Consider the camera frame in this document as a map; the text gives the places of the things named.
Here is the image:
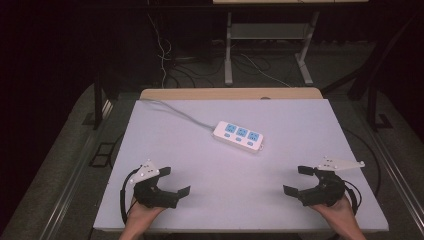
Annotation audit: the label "person's right hand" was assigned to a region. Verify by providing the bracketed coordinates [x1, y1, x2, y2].
[309, 195, 355, 228]

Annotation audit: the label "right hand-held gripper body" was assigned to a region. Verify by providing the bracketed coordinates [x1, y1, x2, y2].
[299, 156, 366, 208]

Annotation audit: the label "white board table cover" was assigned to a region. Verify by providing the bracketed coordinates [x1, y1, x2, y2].
[93, 98, 390, 233]

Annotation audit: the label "thin white hanging cable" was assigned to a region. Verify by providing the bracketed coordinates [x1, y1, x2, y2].
[145, 0, 173, 90]

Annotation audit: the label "metal floor rail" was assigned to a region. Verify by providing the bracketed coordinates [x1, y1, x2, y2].
[365, 126, 424, 228]
[39, 99, 115, 240]

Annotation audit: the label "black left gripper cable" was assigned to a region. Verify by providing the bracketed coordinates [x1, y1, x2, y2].
[119, 167, 142, 225]

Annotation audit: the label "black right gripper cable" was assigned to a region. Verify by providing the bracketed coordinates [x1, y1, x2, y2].
[343, 179, 363, 216]

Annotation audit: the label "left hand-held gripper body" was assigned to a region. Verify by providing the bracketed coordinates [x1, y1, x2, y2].
[129, 159, 179, 210]

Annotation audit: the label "black metal stand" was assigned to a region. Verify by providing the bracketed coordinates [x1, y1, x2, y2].
[83, 74, 116, 131]
[320, 9, 424, 132]

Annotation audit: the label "black floor cables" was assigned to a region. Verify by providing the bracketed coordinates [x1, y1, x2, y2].
[165, 54, 228, 89]

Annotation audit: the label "grey power strip cable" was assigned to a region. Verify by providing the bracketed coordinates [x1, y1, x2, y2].
[141, 98, 218, 131]

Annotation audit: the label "white floor cable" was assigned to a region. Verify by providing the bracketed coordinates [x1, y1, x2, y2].
[239, 53, 292, 89]

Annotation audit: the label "long black floor cable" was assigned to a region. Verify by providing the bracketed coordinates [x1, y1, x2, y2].
[344, 129, 382, 198]

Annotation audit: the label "white power strip blue sockets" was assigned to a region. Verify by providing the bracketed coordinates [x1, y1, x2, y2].
[212, 120, 265, 154]

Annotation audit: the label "white metal table frame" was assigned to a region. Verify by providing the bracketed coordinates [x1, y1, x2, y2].
[212, 0, 370, 87]

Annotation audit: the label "black floor frame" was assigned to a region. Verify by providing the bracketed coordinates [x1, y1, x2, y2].
[88, 142, 116, 168]

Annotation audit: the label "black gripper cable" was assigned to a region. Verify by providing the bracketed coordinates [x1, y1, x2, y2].
[119, 167, 142, 225]
[343, 179, 363, 216]

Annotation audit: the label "person's left hand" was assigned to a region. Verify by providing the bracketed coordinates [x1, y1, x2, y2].
[126, 198, 166, 232]

